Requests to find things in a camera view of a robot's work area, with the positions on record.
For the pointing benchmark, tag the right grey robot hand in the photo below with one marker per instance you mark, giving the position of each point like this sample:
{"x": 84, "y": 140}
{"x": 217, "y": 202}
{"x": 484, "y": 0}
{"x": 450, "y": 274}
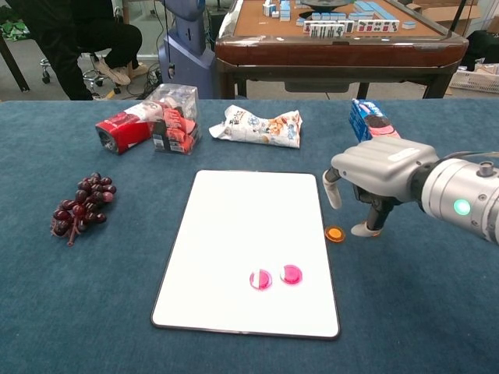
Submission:
{"x": 382, "y": 163}

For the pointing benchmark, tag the pink button bottom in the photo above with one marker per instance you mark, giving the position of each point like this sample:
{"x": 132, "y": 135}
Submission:
{"x": 291, "y": 274}

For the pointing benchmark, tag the pink button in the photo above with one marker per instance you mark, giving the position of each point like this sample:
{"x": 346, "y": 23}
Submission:
{"x": 291, "y": 274}
{"x": 260, "y": 279}

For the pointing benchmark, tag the pink button top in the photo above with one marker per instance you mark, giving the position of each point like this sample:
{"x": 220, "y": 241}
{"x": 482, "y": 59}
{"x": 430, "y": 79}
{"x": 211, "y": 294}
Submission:
{"x": 260, "y": 279}

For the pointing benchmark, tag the white rectangular board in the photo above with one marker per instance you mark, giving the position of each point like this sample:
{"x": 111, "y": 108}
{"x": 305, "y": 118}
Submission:
{"x": 234, "y": 233}

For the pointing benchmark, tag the blue Oreo cookie box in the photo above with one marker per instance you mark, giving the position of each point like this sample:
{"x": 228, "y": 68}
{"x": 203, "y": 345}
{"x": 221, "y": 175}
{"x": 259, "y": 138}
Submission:
{"x": 368, "y": 117}

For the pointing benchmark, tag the brown mahjong table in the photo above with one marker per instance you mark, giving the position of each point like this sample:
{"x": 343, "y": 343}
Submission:
{"x": 339, "y": 54}

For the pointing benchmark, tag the white plastic basket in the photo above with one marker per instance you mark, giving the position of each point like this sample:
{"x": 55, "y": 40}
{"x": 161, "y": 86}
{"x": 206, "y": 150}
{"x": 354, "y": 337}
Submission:
{"x": 473, "y": 81}

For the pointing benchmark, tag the white crumpled snack bag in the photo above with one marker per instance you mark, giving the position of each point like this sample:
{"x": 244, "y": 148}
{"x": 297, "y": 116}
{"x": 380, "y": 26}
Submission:
{"x": 261, "y": 126}

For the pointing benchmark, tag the single blue mahjong tile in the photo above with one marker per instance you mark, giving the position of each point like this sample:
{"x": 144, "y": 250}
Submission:
{"x": 408, "y": 25}

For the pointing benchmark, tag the black bag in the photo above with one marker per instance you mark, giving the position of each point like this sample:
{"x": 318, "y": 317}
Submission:
{"x": 483, "y": 46}

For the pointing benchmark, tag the black mahjong table dome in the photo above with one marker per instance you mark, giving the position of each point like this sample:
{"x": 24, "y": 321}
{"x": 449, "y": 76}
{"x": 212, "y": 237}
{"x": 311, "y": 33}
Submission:
{"x": 319, "y": 3}

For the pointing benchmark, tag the clear box of red snacks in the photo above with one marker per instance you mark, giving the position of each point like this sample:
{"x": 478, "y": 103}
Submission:
{"x": 175, "y": 124}

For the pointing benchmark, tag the blue machine base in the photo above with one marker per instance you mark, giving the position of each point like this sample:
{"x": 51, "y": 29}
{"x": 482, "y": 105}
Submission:
{"x": 187, "y": 46}

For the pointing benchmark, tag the red NFC juice carton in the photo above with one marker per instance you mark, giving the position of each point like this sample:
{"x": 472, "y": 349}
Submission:
{"x": 121, "y": 130}

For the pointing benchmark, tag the dark red grape bunch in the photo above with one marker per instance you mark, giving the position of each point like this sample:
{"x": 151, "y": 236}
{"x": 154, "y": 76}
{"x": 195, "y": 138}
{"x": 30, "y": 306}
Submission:
{"x": 83, "y": 202}

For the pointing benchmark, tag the chrome wheeled stool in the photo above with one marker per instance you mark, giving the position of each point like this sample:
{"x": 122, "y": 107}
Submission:
{"x": 93, "y": 74}

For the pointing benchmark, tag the person in black clothes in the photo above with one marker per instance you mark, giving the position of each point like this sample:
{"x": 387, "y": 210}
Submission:
{"x": 78, "y": 35}

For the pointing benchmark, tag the blue felt table cover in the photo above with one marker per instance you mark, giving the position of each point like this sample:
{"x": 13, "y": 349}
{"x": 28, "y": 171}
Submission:
{"x": 78, "y": 292}

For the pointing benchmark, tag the dark wooden table leg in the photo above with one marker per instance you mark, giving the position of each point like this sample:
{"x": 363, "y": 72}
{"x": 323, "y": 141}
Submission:
{"x": 13, "y": 64}

